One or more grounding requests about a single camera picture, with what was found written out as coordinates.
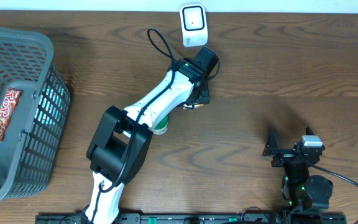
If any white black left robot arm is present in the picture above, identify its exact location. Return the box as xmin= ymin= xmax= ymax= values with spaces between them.
xmin=81 ymin=47 xmax=219 ymax=223

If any green lid white jar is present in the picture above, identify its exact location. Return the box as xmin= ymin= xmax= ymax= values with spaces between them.
xmin=153 ymin=115 xmax=169 ymax=135

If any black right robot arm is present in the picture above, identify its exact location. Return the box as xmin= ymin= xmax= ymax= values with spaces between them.
xmin=262 ymin=127 xmax=333 ymax=223

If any teal white snack packet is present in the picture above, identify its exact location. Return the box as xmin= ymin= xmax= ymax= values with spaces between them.
xmin=35 ymin=87 xmax=64 ymax=125

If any small orange snack box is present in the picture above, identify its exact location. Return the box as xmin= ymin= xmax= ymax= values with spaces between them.
xmin=183 ymin=104 xmax=203 ymax=110

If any grey plastic mesh basket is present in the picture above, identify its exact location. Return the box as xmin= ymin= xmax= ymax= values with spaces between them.
xmin=0 ymin=28 xmax=71 ymax=201

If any red Top chocolate bar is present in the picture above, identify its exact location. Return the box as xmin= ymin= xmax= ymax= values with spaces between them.
xmin=0 ymin=88 xmax=23 ymax=142

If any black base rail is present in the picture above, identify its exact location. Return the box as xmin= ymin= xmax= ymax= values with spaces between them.
xmin=35 ymin=207 xmax=347 ymax=224

